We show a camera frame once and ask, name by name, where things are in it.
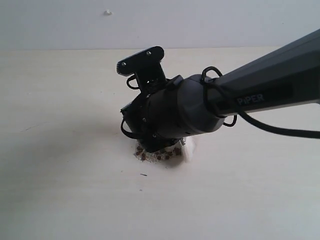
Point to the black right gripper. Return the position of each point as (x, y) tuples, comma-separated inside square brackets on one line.
[(152, 118)]

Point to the white wooden paint brush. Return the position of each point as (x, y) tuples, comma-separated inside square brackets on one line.
[(188, 147)]

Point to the pile of rice and beans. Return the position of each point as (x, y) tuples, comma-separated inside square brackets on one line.
[(171, 155)]

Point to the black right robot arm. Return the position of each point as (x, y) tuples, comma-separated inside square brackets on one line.
[(288, 76)]

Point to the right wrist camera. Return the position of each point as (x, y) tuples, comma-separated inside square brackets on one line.
[(144, 67)]

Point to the small white wall clip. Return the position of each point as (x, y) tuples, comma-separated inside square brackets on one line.
[(108, 12)]

